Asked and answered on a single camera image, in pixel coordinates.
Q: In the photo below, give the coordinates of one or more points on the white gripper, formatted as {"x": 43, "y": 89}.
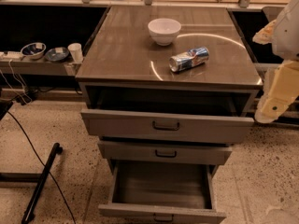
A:
{"x": 288, "y": 36}

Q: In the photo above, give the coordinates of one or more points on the grey bottom drawer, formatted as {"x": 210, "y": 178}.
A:
{"x": 162, "y": 193}

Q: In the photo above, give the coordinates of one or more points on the grey drawer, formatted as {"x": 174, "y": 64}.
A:
{"x": 162, "y": 193}
{"x": 129, "y": 151}
{"x": 165, "y": 126}

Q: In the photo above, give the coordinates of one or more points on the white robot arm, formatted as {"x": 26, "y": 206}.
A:
{"x": 285, "y": 38}

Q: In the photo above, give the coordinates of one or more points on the grey drawer cabinet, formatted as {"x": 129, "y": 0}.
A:
{"x": 126, "y": 70}

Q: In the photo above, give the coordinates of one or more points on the grey top drawer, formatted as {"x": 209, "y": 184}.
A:
{"x": 165, "y": 126}

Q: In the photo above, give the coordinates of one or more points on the grey middle drawer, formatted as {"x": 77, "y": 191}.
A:
{"x": 129, "y": 151}

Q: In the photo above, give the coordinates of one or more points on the crushed blue silver can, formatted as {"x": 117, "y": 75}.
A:
{"x": 188, "y": 59}

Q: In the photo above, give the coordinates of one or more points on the white bowl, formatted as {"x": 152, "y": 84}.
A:
{"x": 164, "y": 31}

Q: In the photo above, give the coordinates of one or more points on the white paper cup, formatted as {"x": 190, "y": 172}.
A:
{"x": 76, "y": 52}

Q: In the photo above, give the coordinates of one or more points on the dark blue plate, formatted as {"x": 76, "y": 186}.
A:
{"x": 57, "y": 54}

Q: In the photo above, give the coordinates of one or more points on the white power strip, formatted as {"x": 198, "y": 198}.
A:
{"x": 10, "y": 55}

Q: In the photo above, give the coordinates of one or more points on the grey side shelf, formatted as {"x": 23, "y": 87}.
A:
{"x": 39, "y": 67}

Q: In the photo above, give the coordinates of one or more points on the black metal stand leg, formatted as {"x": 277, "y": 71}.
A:
{"x": 29, "y": 212}

